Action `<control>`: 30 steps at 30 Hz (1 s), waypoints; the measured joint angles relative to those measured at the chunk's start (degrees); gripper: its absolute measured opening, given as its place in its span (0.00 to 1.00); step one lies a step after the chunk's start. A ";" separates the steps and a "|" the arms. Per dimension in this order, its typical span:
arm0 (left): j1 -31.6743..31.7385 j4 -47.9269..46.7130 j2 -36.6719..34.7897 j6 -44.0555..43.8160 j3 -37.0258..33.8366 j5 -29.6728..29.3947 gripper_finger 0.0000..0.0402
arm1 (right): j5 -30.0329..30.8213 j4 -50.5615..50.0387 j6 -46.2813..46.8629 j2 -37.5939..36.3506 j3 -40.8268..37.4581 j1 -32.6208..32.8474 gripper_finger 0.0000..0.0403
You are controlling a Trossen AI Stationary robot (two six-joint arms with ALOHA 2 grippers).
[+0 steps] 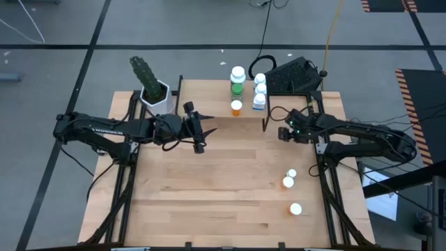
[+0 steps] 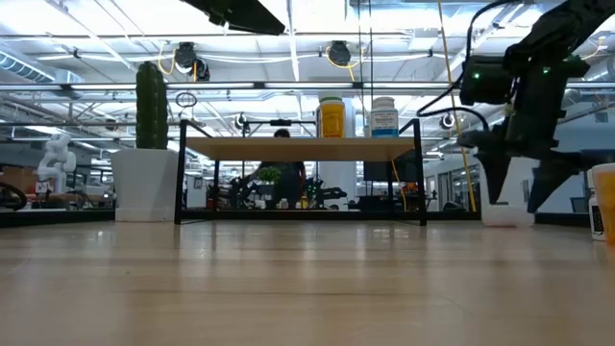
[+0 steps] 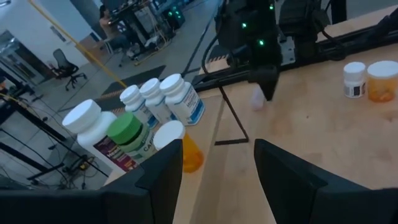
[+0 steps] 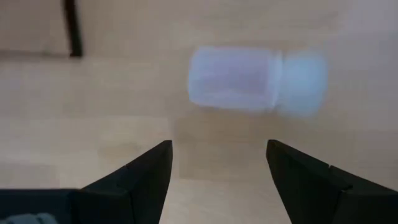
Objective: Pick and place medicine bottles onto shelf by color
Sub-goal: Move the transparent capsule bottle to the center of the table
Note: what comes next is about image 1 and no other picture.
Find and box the black mat hazard stripe edge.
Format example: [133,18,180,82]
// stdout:
[395,68,446,167]
[360,0,446,14]

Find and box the green cactus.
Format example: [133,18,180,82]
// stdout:
[129,55,164,100]

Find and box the white sheet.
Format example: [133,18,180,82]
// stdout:
[362,166,399,222]

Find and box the wooden shelf black metal frame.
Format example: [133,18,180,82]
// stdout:
[175,75,272,132]

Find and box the black perforated computer box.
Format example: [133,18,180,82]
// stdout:
[261,56,323,94]

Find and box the black hanging cable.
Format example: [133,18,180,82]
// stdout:
[247,0,278,79]

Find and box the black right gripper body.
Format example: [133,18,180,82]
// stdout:
[277,108,320,144]

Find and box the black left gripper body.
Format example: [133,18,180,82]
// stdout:
[178,100,206,155]

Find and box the white floor cable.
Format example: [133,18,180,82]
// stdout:
[0,0,46,45]

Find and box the white hexagonal plant pot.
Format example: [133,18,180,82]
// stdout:
[139,79,175,117]

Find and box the yellow hanging cable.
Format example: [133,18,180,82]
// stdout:
[322,0,346,76]

